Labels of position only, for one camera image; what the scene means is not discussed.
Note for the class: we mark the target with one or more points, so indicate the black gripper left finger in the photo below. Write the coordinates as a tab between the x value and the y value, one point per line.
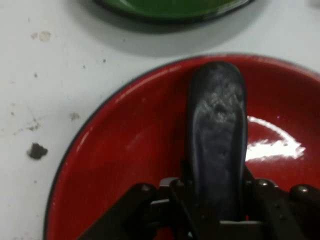
140	207

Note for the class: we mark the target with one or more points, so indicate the purple toy eggplant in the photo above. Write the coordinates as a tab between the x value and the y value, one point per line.
217	125

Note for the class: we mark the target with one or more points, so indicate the red round plate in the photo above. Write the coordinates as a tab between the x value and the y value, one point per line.
125	150

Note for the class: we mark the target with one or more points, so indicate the green round plate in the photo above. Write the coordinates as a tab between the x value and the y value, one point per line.
175	10

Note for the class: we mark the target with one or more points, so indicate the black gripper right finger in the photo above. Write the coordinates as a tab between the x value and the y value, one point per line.
287	212

